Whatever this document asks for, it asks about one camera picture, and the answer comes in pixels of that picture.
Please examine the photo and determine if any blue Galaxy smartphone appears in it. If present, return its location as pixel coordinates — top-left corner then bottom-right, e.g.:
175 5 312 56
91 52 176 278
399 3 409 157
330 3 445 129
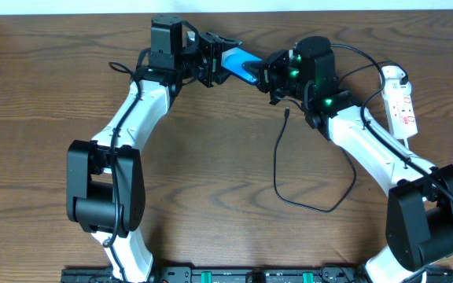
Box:
221 47 262 85

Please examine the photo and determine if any black USB charging cable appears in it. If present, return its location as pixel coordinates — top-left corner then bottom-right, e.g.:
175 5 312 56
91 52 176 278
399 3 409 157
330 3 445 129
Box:
272 60 410 214

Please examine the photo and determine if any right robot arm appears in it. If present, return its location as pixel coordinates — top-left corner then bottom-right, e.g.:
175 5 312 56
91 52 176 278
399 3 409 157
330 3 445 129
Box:
222 36 453 282

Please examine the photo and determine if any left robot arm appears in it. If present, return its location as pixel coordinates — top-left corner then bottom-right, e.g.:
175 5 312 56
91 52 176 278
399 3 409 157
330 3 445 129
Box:
66 14 241 282

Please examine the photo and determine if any white USB charger plug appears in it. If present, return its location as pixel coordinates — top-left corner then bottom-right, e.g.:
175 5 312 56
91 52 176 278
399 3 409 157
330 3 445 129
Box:
381 79 412 100

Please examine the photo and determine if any white power strip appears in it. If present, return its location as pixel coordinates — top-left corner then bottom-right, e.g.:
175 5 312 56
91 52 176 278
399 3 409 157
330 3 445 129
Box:
381 65 418 140

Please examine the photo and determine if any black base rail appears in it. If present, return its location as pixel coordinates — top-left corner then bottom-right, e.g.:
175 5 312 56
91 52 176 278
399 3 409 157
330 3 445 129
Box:
59 266 453 283

